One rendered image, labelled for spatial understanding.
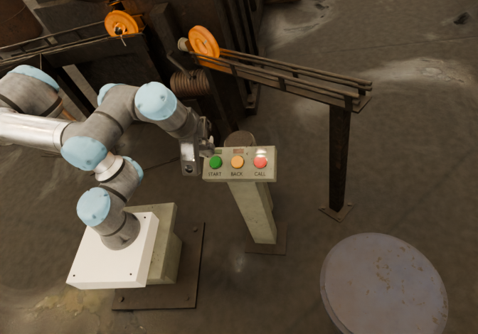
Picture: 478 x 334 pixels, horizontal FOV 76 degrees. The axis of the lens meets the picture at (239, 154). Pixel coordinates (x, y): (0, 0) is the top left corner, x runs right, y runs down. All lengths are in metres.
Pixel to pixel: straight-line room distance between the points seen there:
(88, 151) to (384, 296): 0.81
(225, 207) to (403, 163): 0.92
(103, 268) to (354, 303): 0.85
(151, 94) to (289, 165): 1.15
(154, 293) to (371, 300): 0.96
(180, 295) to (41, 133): 0.97
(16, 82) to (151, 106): 0.48
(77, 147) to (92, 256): 0.72
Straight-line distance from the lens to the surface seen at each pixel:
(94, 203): 1.13
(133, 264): 1.22
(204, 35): 1.30
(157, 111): 0.65
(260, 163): 0.95
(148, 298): 1.56
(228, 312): 1.43
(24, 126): 0.83
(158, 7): 1.59
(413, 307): 0.98
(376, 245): 1.01
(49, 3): 1.98
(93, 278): 1.28
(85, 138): 0.67
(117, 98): 0.72
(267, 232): 1.35
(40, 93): 1.03
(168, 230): 1.30
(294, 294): 1.40
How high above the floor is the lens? 1.36
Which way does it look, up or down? 49 degrees down
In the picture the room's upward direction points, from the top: 20 degrees counter-clockwise
